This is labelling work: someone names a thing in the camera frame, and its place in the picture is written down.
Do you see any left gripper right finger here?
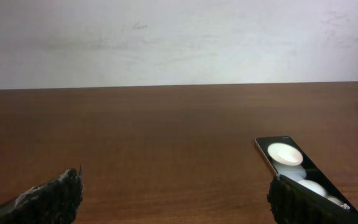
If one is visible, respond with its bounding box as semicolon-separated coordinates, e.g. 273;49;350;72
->
267;175;358;224

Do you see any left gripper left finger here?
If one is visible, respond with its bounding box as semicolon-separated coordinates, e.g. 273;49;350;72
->
0;169;83;224

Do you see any black smartphone with white circles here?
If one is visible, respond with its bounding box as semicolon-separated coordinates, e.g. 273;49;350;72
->
255;136;358;215

